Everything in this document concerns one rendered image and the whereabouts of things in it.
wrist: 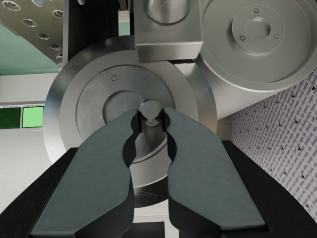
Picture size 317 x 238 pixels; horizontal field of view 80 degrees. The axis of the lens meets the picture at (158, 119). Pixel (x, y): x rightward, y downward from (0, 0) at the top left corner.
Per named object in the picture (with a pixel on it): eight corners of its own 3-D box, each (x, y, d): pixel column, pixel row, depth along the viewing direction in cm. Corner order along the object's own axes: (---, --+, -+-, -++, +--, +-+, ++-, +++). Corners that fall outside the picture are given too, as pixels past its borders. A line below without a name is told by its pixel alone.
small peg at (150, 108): (157, 124, 11) (135, 116, 11) (158, 129, 14) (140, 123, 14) (165, 102, 11) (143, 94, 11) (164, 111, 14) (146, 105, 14)
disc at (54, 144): (207, 28, 17) (228, 201, 15) (205, 31, 18) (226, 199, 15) (42, 40, 17) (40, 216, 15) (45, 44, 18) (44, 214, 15)
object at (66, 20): (70, -92, 20) (67, 74, 18) (118, 35, 44) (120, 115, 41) (66, -91, 20) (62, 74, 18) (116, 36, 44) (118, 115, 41)
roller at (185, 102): (191, 44, 16) (206, 182, 15) (172, 106, 42) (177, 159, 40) (58, 54, 16) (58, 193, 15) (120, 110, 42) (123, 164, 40)
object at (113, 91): (88, 55, 15) (184, 73, 14) (96, 65, 17) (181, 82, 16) (62, 151, 14) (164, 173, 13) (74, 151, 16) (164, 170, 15)
